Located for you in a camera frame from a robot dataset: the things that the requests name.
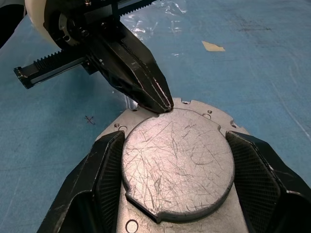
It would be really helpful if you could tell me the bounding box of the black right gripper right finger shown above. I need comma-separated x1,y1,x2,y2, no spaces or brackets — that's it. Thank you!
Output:
225,130,311,233

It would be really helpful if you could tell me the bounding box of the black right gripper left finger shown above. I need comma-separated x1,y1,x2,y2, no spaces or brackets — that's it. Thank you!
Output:
36,132,126,233

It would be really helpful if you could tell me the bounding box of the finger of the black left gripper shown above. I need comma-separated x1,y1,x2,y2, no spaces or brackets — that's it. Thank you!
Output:
88,29,169,114
106,18,174,110

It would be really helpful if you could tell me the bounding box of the silver round motor cover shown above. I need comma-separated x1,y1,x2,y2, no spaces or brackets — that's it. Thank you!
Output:
93,97,251,233

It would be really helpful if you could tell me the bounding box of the beige tape piece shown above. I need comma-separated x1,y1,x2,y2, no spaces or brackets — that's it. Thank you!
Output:
201,40,226,52

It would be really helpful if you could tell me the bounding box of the blue plastic-covered table sheet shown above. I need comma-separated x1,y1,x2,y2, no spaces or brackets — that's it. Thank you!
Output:
0,0,311,233

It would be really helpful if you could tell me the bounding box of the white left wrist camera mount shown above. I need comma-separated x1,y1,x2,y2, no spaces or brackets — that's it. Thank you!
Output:
24,0,57,47

